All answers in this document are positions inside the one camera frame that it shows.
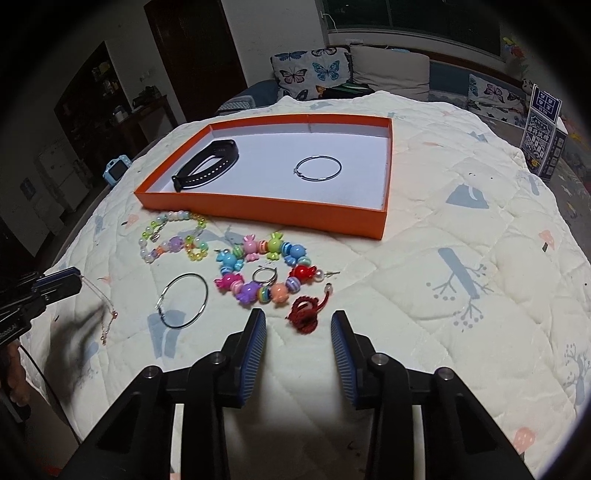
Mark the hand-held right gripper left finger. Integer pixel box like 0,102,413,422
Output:
60,308,269,480

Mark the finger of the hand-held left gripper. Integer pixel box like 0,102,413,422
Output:
14,266,80,287
28,280,84,306

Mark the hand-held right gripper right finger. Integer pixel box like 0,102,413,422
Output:
330,310,536,480

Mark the red string bracelet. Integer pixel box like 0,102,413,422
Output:
286,282,334,334

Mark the colourful candy bead bracelet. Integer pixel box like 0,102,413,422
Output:
213,232,319,308

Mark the large silver hoop bracelet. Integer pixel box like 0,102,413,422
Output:
156,273,208,329

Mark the pastel bead bracelet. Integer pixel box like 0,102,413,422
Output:
139,210,209,265

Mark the orange cardboard tray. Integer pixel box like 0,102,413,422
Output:
134,113,394,241

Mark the person's left hand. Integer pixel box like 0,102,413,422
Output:
0,345,31,408

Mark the cream quilted blanket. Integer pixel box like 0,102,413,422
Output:
18,90,591,480

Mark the white refrigerator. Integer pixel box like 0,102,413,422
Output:
37,138,90,213

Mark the dark wooden shelf cabinet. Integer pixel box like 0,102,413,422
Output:
53,41,125,153

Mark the black smart band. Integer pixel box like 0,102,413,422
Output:
172,138,240,192

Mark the dark wooden side table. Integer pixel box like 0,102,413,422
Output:
108,95,178,158

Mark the blue sofa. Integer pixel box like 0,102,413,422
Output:
217,44,532,125

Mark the dark wooden door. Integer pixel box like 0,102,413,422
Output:
144,0,247,127

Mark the grey patterned bedsheet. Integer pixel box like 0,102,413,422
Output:
41,111,591,301

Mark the large butterfly print pillow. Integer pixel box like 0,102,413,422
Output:
270,46,354,102

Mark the beige pillow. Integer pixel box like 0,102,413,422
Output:
348,45,431,102

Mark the blue and white carton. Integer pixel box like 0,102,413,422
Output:
519,84,568,182

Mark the small butterfly print pillow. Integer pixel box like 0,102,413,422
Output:
466,73,527,121

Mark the dark window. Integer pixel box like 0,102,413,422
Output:
321,0,502,58

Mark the colourful pinwheel toy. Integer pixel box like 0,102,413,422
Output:
502,34,527,62

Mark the blue toy camera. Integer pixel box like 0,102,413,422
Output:
102,156,132,186

